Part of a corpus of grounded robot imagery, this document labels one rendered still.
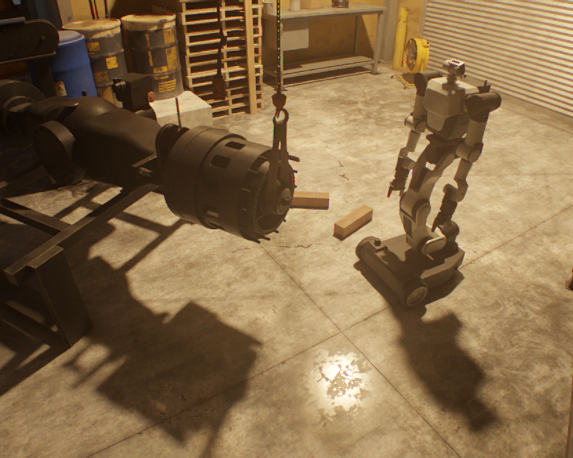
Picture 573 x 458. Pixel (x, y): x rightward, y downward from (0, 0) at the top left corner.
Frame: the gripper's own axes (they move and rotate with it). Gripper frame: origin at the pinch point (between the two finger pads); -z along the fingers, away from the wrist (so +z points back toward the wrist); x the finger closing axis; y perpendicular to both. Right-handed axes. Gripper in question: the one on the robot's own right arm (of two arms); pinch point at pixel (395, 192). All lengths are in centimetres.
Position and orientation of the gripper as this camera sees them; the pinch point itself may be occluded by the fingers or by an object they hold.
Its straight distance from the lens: 294.0
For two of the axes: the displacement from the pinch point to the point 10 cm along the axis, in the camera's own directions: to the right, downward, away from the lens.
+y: 4.3, 5.3, -7.3
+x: -8.8, 0.9, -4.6
